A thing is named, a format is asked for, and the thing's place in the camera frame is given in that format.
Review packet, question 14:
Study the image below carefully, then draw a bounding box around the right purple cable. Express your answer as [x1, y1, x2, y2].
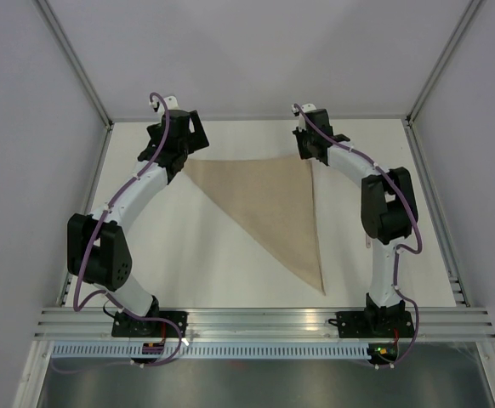
[293, 102, 423, 362]

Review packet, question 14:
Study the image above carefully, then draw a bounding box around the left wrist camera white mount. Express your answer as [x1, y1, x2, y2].
[149, 95, 179, 113]

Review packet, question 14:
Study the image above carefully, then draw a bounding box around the left aluminium frame post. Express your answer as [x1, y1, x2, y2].
[32, 0, 113, 130]

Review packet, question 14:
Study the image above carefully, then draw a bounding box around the purple cable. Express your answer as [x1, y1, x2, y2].
[51, 91, 189, 375]
[293, 102, 423, 362]

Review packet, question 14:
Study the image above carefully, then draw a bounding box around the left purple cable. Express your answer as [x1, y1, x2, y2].
[51, 91, 189, 375]

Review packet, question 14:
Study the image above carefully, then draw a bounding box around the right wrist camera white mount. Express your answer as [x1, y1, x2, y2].
[291, 103, 316, 129]

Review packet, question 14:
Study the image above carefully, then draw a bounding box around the aluminium frame post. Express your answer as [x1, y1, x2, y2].
[32, 0, 113, 130]
[403, 0, 486, 127]

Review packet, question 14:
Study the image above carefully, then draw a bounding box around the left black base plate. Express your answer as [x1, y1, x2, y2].
[111, 310, 188, 338]

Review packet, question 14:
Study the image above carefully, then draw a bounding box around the right aluminium frame post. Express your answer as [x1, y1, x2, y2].
[403, 0, 486, 127]

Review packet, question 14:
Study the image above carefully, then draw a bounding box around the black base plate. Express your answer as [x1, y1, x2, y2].
[328, 311, 414, 339]
[111, 310, 188, 338]

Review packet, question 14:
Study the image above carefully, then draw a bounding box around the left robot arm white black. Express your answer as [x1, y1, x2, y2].
[66, 109, 209, 337]

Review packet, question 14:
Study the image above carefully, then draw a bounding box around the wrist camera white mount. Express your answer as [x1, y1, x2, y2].
[149, 95, 179, 113]
[291, 103, 316, 129]

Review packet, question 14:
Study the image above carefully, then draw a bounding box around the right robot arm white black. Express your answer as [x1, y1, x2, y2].
[292, 104, 423, 338]

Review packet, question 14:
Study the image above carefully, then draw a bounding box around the aluminium front rail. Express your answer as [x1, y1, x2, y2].
[33, 307, 495, 343]

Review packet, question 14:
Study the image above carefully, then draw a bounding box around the beige cloth napkin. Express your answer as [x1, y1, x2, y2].
[184, 156, 325, 294]

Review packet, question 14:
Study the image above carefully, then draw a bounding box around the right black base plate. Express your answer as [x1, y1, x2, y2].
[328, 311, 414, 339]

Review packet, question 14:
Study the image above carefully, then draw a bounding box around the white slotted cable duct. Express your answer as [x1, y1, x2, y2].
[51, 342, 371, 360]

